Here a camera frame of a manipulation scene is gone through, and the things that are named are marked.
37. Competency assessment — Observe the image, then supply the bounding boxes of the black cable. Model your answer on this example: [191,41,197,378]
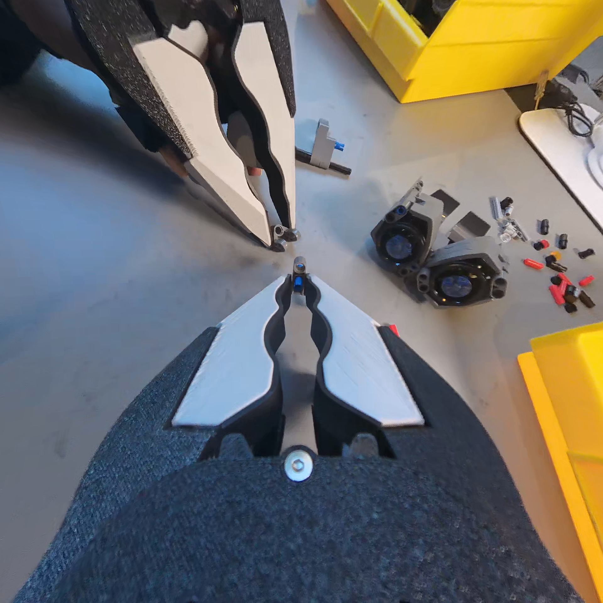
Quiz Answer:
[551,78,596,139]

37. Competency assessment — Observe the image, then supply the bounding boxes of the large yellow storage bin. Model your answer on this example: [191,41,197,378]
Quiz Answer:
[517,322,603,603]

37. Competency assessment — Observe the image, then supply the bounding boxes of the scattered small building pieces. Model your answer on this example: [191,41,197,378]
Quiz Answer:
[489,195,596,315]

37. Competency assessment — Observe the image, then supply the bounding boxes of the grey beam with black axle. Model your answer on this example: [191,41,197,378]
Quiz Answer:
[295,118,352,176]

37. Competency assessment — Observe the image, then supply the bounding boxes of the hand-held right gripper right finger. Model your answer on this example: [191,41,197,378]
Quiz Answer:
[304,274,426,429]

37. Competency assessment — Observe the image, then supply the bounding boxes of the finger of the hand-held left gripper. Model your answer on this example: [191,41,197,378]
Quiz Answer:
[132,21,276,249]
[232,20,297,232]

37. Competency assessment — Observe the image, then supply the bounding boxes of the white rounded board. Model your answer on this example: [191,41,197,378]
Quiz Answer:
[518,107,603,232]

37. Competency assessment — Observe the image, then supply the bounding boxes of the person's left hand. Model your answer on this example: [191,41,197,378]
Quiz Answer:
[160,144,190,181]

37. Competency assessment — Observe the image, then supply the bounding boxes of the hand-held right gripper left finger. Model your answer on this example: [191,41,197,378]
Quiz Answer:
[171,274,290,432]

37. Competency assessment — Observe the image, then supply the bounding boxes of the grey desk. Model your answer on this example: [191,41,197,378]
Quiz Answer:
[0,0,603,603]

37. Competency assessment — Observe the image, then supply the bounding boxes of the grey angular connector piece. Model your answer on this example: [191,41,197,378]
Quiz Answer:
[272,225,302,253]

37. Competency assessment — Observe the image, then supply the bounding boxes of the grey twin engine toy assembly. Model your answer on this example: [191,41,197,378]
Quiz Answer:
[370,179,510,310]

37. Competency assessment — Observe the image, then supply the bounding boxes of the person's left forearm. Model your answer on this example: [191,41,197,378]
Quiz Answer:
[0,0,102,88]

